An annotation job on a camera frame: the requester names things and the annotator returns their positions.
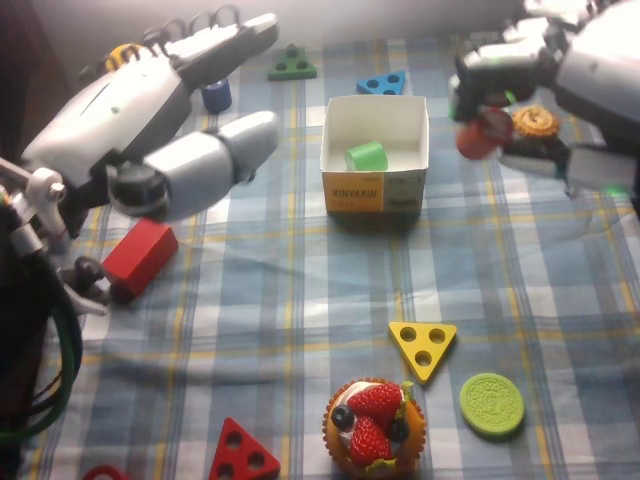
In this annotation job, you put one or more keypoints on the blue triangle block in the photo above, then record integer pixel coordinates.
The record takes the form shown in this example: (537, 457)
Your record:
(382, 85)

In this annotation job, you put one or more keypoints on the red rectangular block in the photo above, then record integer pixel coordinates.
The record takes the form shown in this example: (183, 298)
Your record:
(137, 260)

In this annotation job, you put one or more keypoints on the strawberry toy cupcake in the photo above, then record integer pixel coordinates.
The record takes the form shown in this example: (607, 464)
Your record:
(372, 425)

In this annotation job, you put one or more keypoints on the blue plaid tablecloth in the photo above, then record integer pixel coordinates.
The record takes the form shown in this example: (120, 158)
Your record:
(300, 280)

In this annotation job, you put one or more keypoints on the green triangle block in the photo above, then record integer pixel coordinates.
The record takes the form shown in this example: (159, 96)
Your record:
(292, 70)

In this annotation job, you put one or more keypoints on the white paper box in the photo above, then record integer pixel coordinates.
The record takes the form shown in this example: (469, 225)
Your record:
(372, 195)

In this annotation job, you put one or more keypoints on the yellow flower toy cookie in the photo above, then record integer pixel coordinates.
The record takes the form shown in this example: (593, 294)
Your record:
(536, 122)

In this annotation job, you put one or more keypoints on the yellow triangle block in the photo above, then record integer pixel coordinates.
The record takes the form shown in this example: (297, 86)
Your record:
(417, 345)

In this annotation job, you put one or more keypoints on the red cylinder block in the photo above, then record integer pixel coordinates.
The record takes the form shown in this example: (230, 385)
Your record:
(475, 140)
(102, 472)

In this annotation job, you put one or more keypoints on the yellow toy cupcake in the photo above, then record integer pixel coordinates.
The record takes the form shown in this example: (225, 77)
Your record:
(120, 56)

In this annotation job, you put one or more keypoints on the green round toy cookie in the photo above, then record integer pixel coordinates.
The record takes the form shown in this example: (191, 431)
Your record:
(492, 407)

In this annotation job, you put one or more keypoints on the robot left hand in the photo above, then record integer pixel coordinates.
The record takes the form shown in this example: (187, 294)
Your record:
(110, 115)

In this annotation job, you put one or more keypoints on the green cylinder block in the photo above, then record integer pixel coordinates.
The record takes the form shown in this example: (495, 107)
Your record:
(367, 156)

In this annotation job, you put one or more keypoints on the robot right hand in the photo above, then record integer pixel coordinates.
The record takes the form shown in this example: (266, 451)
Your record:
(600, 65)

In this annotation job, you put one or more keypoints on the red triangle block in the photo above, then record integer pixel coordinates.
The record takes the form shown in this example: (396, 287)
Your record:
(240, 452)

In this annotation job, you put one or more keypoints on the blue cylinder block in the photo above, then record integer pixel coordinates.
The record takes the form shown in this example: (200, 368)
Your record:
(216, 95)

